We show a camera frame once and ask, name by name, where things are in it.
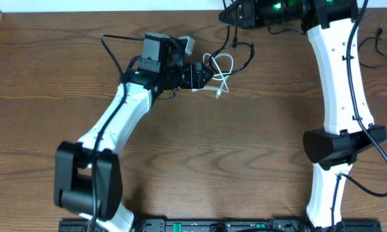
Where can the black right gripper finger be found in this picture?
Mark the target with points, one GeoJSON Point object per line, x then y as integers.
{"type": "Point", "coordinates": [232, 20]}
{"type": "Point", "coordinates": [233, 10]}

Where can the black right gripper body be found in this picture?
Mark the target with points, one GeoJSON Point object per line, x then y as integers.
{"type": "Point", "coordinates": [254, 17]}

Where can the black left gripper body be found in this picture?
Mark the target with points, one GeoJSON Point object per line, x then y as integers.
{"type": "Point", "coordinates": [188, 77]}

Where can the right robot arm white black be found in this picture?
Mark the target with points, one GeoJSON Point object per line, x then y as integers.
{"type": "Point", "coordinates": [348, 128]}

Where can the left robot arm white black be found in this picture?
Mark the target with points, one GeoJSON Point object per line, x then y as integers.
{"type": "Point", "coordinates": [88, 180]}

